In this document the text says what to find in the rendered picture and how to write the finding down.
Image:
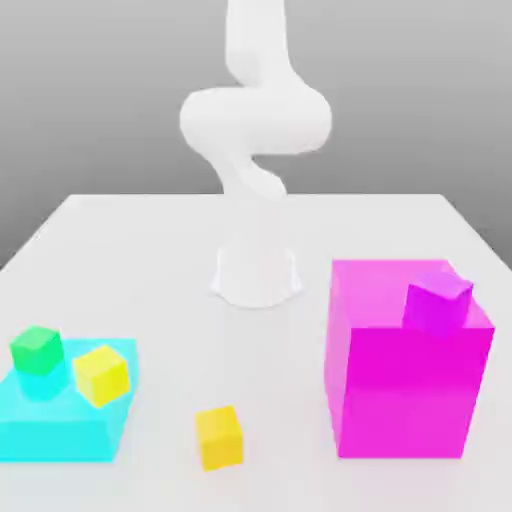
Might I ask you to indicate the large cyan box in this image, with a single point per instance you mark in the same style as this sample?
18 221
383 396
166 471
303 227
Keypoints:
56 432

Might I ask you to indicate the small purple cube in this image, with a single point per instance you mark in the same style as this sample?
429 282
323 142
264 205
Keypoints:
436 308

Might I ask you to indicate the large magenta box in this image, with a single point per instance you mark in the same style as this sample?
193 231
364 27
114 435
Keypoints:
408 392

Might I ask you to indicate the small lemon yellow cube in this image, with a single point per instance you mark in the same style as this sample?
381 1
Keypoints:
102 376

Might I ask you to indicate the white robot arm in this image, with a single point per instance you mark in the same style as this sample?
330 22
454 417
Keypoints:
256 120

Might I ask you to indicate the small green cube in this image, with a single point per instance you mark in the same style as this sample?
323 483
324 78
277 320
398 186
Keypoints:
36 350

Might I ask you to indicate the small golden yellow cube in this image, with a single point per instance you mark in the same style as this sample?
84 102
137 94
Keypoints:
220 438

